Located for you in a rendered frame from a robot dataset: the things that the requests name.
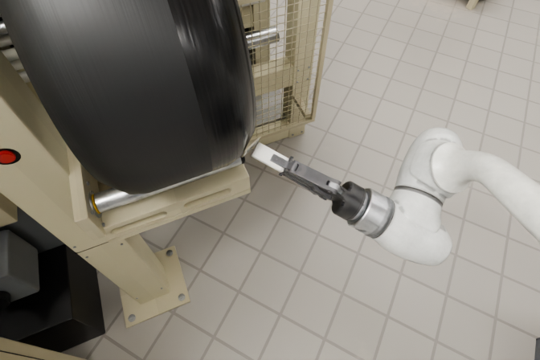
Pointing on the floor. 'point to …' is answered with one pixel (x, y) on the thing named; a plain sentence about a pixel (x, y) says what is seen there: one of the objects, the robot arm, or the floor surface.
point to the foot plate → (153, 308)
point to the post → (13, 188)
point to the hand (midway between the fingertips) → (270, 157)
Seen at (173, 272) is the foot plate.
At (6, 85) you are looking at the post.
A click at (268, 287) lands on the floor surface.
